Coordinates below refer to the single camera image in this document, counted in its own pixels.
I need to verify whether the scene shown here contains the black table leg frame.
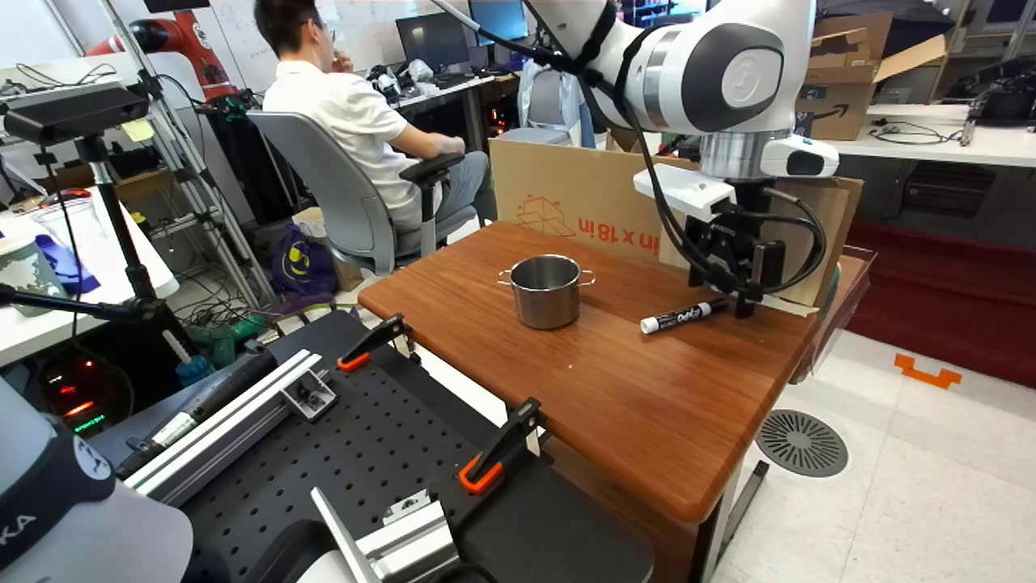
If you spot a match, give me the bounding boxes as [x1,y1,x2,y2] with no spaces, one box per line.
[716,455,778,559]

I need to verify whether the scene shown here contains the black bag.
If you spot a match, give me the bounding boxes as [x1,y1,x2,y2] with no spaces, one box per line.
[967,55,1036,131]

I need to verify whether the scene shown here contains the round metal floor drain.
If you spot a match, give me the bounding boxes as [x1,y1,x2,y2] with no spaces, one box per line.
[752,406,855,481]

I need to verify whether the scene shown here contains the black tripod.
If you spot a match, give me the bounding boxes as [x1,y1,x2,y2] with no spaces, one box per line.
[0,129,203,380]

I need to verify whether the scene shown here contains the silver metal pot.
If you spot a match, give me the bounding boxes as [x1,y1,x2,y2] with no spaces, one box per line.
[497,248,600,334]

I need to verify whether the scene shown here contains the grey office chair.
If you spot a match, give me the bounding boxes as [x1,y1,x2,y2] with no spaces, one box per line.
[246,106,479,277]

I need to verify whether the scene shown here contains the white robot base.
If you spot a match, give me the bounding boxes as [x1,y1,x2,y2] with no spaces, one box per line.
[0,375,201,583]

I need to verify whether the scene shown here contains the black orange bar clamp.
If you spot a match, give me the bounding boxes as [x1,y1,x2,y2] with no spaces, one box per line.
[334,311,414,380]
[453,394,547,503]

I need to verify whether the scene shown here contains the dark blue bag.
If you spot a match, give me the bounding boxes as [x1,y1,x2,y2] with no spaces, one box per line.
[255,217,339,306]

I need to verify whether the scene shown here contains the pale office desk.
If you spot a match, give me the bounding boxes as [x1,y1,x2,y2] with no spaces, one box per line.
[831,100,1036,171]

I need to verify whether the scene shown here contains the white side table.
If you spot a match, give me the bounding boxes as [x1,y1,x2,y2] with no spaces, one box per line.
[0,185,183,373]

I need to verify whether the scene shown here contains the aluminium extrusion rail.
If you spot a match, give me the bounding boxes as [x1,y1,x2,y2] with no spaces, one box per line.
[308,481,462,583]
[121,346,339,503]

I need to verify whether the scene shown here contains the person in white shirt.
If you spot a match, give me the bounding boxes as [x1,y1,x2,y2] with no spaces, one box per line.
[249,0,492,237]

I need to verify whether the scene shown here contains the green object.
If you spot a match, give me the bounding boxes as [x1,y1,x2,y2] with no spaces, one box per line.
[197,311,270,366]

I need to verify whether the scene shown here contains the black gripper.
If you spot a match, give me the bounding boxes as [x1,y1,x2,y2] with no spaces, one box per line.
[689,204,791,325]

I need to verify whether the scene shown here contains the red machine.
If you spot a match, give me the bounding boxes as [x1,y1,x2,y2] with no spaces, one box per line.
[88,6,238,104]

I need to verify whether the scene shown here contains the open cardboard box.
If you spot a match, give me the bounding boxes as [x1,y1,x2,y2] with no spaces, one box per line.
[800,6,954,146]

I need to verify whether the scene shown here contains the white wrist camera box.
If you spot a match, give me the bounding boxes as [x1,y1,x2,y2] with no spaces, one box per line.
[630,166,737,226]

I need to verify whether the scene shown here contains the black camera on tripod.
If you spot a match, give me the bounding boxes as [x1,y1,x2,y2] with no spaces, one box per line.
[2,82,156,146]

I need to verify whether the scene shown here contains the black white dry-erase marker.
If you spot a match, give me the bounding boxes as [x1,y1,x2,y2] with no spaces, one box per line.
[639,298,729,340]

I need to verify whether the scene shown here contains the black controller box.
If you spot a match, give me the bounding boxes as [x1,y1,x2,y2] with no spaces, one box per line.
[16,340,137,438]

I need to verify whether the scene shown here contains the blue cloth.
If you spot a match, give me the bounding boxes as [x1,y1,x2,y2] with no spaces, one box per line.
[29,230,105,300]

